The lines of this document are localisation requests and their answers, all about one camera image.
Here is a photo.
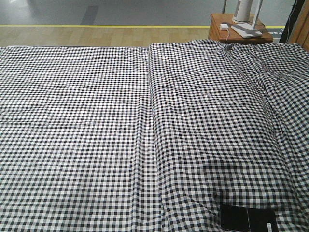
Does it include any black white checkered bedsheet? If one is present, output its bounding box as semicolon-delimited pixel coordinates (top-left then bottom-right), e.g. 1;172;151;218
0;46;164;232

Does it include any black white checkered quilt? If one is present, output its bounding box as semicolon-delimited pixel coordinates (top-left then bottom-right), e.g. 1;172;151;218
148;40;309;232

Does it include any black smartphone pink frame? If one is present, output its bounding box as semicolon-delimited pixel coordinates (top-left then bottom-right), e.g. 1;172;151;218
220;204;279;232

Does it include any white power adapter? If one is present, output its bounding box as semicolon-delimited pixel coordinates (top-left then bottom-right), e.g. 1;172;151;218
220;23;229;31

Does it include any wooden nightstand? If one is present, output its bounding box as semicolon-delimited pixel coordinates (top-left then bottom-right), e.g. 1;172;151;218
209;13;273;44

